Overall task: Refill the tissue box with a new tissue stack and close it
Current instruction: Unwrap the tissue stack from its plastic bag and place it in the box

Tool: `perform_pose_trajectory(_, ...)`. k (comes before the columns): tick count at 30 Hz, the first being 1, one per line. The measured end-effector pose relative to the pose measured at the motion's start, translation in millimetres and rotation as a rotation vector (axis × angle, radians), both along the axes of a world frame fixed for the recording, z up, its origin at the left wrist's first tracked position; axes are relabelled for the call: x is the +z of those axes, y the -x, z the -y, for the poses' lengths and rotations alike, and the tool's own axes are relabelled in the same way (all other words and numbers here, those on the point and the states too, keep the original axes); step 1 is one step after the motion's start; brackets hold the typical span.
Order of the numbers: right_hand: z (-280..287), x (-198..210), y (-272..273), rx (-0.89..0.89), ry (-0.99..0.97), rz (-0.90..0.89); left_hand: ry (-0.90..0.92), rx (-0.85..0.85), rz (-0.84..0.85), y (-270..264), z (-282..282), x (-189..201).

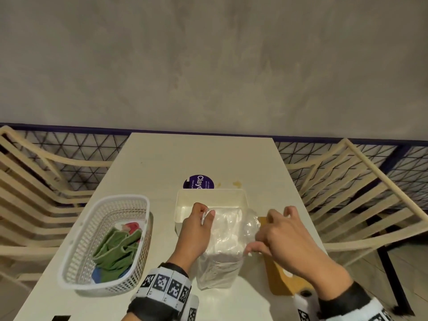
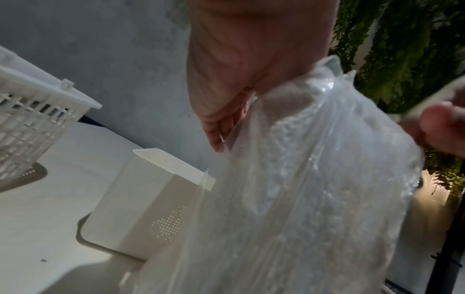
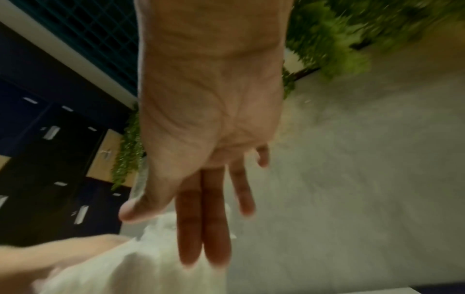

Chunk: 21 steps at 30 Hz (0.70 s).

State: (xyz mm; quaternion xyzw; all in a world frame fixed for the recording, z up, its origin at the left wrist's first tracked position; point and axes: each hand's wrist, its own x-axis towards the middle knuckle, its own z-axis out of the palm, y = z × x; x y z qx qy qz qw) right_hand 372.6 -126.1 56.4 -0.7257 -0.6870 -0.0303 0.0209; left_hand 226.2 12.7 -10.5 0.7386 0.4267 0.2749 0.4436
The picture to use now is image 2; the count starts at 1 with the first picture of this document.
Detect person's left hand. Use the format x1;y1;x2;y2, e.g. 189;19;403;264
186;0;339;153

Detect white perforated plastic container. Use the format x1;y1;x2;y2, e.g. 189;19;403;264
82;148;217;262

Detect person's right hand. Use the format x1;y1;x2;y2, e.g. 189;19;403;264
398;86;465;158

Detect green leafy plant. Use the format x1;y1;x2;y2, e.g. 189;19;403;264
328;0;465;201

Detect clear plastic bag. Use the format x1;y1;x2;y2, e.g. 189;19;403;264
128;55;425;294

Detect white slatted plastic basket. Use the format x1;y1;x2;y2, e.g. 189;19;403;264
0;46;103;181

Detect black metal post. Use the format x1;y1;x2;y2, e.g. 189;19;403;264
429;198;465;294

